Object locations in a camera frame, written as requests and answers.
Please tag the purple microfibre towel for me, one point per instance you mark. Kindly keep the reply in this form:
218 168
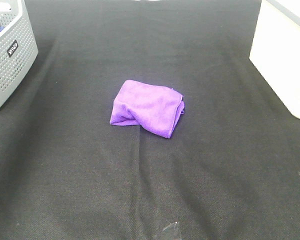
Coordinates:
155 108

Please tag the black table cloth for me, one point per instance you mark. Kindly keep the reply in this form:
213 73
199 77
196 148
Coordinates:
230 171

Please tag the clear tape piece bottom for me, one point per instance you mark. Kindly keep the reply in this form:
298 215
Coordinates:
172 230

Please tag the white plastic storage bin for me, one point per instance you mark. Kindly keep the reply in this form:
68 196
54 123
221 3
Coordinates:
275 50

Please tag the grey perforated plastic basket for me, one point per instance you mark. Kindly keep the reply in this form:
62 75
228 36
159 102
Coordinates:
18 47

